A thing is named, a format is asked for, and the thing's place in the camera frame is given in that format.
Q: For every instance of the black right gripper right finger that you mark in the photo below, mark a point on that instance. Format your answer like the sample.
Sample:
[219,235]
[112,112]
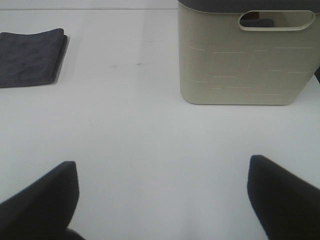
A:
[287,207]

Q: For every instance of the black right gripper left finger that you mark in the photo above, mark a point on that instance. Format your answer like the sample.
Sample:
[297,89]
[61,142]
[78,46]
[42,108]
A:
[44,209]

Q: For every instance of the dark grey towel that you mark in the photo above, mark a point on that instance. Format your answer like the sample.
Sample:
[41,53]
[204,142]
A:
[28,60]

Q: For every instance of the beige plastic storage bin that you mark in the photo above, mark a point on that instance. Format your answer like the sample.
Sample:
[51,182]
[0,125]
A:
[247,52]

